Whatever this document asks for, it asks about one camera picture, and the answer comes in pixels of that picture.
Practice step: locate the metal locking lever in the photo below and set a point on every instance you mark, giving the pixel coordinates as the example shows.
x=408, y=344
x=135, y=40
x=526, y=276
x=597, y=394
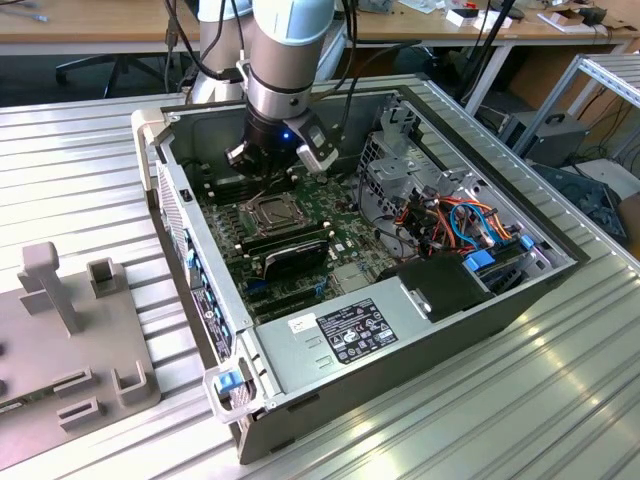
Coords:
x=261, y=196

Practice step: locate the silver CPU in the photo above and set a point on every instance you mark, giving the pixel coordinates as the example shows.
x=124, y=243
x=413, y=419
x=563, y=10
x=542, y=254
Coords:
x=275, y=214

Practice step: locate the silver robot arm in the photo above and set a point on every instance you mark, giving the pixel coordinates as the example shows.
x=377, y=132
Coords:
x=280, y=60

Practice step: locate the black RAM slot white clips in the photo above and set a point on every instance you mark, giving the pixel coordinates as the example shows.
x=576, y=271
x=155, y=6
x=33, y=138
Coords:
x=230, y=190
x=220, y=184

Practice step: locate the green RAM stick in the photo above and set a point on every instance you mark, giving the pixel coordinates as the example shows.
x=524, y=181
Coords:
x=12, y=406
x=285, y=241

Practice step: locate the black expansion card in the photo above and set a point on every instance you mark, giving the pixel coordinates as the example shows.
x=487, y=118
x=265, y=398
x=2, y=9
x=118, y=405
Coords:
x=295, y=260

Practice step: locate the green motherboard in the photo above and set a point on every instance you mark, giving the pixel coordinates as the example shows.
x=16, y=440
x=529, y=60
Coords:
x=350, y=240

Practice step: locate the silver metal drive cage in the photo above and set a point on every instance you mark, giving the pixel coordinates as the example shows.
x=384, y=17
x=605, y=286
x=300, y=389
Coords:
x=395, y=170

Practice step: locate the blue card retention clip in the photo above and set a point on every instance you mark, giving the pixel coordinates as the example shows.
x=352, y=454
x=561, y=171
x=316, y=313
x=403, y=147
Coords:
x=190, y=260

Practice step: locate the blue expansion slot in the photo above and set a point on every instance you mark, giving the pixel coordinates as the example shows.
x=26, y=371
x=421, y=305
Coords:
x=256, y=287

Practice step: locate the black expansion slot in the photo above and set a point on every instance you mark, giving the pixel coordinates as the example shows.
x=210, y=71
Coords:
x=290, y=308
x=285, y=296

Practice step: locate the silver chipset heatsink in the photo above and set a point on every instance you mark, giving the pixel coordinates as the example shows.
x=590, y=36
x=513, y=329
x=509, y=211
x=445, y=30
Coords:
x=350, y=277

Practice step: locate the black office chair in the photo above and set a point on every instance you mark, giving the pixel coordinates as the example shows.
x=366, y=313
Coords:
x=118, y=70

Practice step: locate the wooden desk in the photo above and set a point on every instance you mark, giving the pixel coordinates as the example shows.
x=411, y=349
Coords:
x=90, y=22
x=425, y=25

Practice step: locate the silver power supply unit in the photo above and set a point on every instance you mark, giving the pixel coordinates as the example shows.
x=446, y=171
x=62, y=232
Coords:
x=300, y=360

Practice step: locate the white flat box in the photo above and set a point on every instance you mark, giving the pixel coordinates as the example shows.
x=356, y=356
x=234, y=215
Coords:
x=452, y=17

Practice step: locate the black plastic shroud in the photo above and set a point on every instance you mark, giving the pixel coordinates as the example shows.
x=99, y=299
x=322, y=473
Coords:
x=440, y=290

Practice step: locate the blue case latch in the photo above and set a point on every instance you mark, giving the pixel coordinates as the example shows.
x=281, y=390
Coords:
x=226, y=382

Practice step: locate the black tripod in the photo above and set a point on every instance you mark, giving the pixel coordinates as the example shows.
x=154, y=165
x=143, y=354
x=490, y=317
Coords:
x=487, y=46

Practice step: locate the blue disk carrier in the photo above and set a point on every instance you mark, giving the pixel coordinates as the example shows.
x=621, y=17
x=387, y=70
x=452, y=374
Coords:
x=479, y=261

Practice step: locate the small blue-grey object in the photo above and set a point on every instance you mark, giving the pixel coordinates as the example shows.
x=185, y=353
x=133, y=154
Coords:
x=39, y=18

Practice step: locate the grey open PC case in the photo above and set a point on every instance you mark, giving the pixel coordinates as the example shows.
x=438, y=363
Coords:
x=425, y=370

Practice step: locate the small blue plastic clip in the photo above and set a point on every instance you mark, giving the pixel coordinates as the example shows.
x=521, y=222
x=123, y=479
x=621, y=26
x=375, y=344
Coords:
x=525, y=242

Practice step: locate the grey parts rack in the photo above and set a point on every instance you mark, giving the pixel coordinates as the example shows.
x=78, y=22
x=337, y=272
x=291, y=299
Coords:
x=75, y=350

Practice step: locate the dark teal bin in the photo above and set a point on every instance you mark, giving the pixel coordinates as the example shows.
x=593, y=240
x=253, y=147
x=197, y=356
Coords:
x=585, y=200

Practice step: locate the open cardboard box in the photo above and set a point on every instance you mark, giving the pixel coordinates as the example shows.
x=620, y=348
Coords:
x=565, y=20

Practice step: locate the brown cardboard box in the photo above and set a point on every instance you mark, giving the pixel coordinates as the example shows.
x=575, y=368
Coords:
x=631, y=220

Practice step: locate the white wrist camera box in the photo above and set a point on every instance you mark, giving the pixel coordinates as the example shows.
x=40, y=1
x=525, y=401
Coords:
x=317, y=157

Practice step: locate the aluminium profile frame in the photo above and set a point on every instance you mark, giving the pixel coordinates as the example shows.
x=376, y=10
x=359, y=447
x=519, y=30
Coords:
x=607, y=75

